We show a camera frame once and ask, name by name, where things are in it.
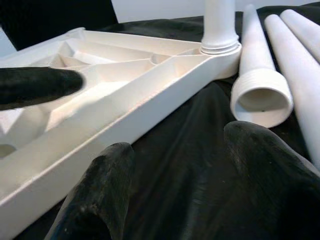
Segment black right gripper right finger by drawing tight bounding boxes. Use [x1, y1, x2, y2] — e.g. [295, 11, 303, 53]
[223, 121, 320, 240]

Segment white plastic table leg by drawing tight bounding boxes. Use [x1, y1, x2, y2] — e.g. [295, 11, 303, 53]
[264, 13, 320, 176]
[279, 9, 320, 65]
[199, 0, 240, 55]
[229, 3, 294, 129]

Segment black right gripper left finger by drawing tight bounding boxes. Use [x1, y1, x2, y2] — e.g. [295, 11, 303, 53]
[43, 141, 136, 240]

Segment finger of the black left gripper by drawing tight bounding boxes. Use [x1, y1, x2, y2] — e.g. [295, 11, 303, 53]
[0, 66, 84, 111]

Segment white plastic table top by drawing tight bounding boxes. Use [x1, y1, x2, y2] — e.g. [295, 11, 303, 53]
[0, 27, 243, 207]

